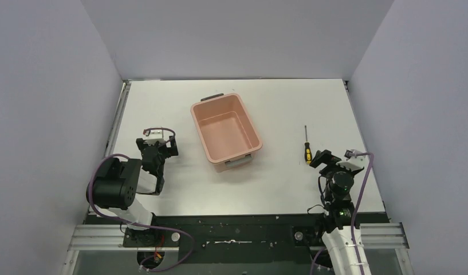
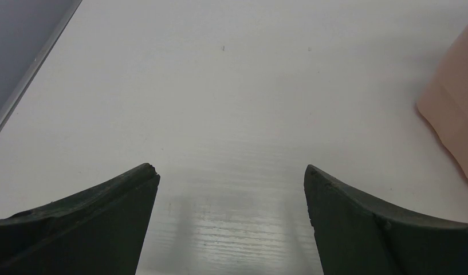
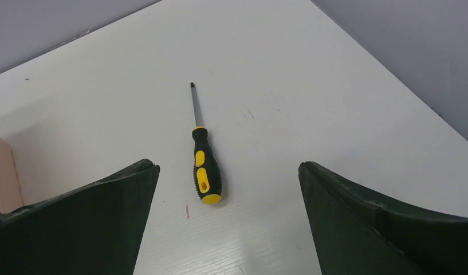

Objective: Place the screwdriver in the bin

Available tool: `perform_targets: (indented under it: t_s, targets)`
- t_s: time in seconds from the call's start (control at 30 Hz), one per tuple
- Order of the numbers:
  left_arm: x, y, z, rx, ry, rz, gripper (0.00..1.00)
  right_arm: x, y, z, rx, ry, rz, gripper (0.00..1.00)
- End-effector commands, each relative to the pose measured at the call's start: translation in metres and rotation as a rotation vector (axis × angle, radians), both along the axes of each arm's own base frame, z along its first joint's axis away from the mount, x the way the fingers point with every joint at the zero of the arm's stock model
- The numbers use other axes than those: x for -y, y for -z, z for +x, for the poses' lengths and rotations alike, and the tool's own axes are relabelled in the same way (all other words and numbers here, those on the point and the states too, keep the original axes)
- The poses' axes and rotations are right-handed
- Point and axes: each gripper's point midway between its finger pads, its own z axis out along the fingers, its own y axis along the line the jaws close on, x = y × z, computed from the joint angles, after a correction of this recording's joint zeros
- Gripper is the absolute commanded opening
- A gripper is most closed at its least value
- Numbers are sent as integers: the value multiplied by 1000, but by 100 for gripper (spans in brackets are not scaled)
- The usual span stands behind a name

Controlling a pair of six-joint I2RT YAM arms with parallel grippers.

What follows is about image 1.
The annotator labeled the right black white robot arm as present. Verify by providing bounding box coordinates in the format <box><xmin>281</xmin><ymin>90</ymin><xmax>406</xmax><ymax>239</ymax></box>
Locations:
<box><xmin>310</xmin><ymin>150</ymin><xmax>372</xmax><ymax>274</ymax></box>

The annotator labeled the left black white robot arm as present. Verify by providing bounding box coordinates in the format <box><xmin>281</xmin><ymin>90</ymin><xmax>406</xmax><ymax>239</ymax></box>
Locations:
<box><xmin>86</xmin><ymin>135</ymin><xmax>178</xmax><ymax>247</ymax></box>

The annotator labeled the yellow black screwdriver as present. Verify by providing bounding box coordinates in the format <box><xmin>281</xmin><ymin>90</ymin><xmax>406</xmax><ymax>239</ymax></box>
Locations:
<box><xmin>304</xmin><ymin>125</ymin><xmax>313</xmax><ymax>164</ymax></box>

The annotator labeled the pink plastic bin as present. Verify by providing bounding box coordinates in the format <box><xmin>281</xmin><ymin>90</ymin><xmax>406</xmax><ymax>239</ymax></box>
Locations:
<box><xmin>190</xmin><ymin>93</ymin><xmax>263</xmax><ymax>172</ymax></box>

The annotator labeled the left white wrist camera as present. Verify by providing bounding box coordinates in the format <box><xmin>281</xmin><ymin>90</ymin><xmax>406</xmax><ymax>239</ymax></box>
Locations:
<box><xmin>143</xmin><ymin>129</ymin><xmax>164</xmax><ymax>145</ymax></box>

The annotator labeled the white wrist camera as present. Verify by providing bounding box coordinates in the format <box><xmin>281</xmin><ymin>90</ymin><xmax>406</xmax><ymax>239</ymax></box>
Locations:
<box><xmin>336</xmin><ymin>150</ymin><xmax>365</xmax><ymax>171</ymax></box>
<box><xmin>143</xmin><ymin>129</ymin><xmax>164</xmax><ymax>145</ymax></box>

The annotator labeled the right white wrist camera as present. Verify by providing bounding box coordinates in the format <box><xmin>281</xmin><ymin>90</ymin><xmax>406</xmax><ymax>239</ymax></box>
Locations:
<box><xmin>336</xmin><ymin>150</ymin><xmax>365</xmax><ymax>171</ymax></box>

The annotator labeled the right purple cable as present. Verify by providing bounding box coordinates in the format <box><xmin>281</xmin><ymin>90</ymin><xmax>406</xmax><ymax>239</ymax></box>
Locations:
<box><xmin>309</xmin><ymin>151</ymin><xmax>375</xmax><ymax>275</ymax></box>

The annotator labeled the left side aluminium rail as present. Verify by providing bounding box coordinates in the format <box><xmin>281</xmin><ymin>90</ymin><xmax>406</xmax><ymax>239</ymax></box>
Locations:
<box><xmin>104</xmin><ymin>80</ymin><xmax>131</xmax><ymax>156</ymax></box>

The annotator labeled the aluminium rail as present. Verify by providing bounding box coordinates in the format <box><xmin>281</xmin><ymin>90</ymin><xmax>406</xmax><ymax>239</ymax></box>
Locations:
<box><xmin>104</xmin><ymin>80</ymin><xmax>131</xmax><ymax>156</ymax></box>
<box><xmin>68</xmin><ymin>223</ymin><xmax>410</xmax><ymax>252</ymax></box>

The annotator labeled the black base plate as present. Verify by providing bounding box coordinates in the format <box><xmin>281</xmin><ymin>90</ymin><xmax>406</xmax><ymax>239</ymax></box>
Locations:
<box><xmin>84</xmin><ymin>212</ymin><xmax>391</xmax><ymax>265</ymax></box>

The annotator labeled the aluminium front rail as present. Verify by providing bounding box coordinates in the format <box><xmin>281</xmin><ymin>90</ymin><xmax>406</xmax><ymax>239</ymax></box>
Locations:
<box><xmin>68</xmin><ymin>223</ymin><xmax>410</xmax><ymax>252</ymax></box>

